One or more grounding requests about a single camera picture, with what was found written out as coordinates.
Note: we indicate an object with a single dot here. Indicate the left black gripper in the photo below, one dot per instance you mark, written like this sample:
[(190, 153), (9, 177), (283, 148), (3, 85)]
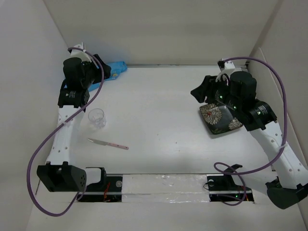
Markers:
[(87, 64)]

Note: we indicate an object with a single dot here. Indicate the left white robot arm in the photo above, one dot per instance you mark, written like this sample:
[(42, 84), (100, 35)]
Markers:
[(59, 173)]

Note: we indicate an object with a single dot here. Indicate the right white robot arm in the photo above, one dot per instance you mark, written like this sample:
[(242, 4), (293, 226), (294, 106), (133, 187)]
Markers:
[(283, 179)]

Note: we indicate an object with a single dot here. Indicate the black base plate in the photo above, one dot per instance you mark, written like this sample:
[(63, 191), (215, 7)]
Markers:
[(107, 191), (222, 188)]

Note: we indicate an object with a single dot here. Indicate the clear drinking glass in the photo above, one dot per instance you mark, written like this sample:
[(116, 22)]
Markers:
[(97, 118)]

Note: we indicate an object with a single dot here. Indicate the blue space-print placemat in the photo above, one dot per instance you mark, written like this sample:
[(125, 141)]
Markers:
[(116, 69)]

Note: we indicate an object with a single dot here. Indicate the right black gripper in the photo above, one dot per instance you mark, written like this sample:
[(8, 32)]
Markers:
[(204, 89)]

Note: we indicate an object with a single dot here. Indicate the black floral square plate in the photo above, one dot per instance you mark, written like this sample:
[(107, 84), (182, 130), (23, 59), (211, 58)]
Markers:
[(218, 119)]

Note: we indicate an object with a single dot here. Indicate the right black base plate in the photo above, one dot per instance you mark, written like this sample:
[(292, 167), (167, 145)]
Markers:
[(222, 188)]

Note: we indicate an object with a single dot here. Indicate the pink-handled knife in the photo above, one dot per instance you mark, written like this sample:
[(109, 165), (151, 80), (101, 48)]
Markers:
[(99, 142)]

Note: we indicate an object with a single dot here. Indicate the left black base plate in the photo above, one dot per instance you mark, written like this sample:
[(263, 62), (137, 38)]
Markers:
[(107, 191)]

